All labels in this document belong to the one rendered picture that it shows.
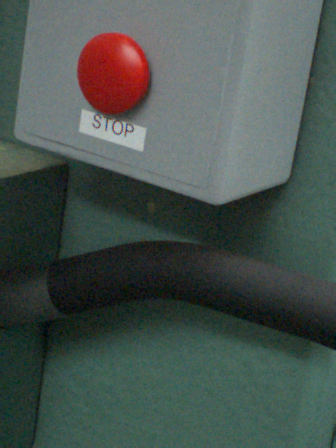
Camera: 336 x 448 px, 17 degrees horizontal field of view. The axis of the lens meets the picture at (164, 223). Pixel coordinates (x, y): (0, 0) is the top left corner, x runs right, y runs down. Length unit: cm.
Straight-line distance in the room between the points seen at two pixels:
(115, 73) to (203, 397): 17
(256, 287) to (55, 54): 12
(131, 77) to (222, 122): 4
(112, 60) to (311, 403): 17
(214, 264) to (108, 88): 8
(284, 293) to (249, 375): 8
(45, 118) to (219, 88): 8
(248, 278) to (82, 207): 12
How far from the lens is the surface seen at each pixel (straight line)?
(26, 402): 56
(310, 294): 43
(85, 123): 44
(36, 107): 46
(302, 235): 47
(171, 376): 52
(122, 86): 42
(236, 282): 44
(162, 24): 42
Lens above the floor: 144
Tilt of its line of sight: 18 degrees down
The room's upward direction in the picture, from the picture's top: 9 degrees clockwise
